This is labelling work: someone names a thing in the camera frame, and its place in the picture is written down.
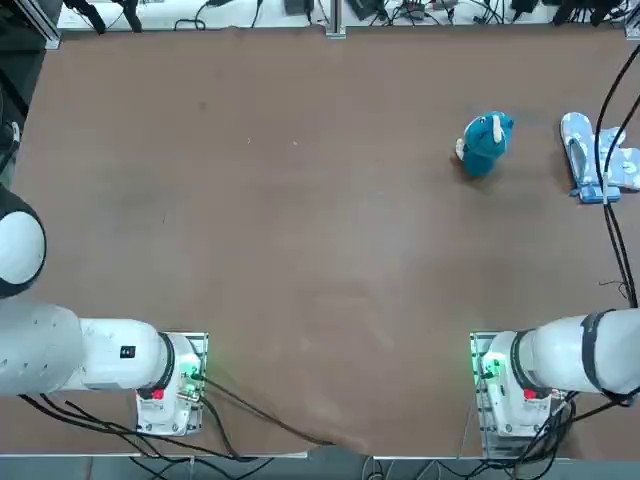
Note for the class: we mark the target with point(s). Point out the small blue plush doll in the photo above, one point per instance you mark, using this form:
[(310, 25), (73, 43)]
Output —
[(482, 145)]

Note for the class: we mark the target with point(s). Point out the silver frame rail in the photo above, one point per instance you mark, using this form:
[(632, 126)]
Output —
[(50, 37)]

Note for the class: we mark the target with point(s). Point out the black stand leg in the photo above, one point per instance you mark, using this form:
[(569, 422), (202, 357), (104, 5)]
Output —
[(131, 17), (95, 20)]

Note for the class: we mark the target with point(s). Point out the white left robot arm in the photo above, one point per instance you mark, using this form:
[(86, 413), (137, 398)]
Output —
[(100, 350)]

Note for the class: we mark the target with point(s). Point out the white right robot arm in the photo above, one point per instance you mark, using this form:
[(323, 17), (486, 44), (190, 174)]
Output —
[(555, 360)]

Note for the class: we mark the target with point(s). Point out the large black power brick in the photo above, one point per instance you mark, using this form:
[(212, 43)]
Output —
[(298, 6), (367, 9)]

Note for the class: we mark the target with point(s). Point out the aluminium camera frame post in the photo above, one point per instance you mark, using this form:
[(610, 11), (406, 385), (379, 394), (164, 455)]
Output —
[(336, 20)]

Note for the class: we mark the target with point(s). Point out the red and black device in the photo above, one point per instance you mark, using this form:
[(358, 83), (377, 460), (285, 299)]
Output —
[(415, 5)]

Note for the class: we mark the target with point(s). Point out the blue leaf-print oven mitt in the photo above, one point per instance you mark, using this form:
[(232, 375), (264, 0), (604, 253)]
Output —
[(575, 125), (625, 165)]

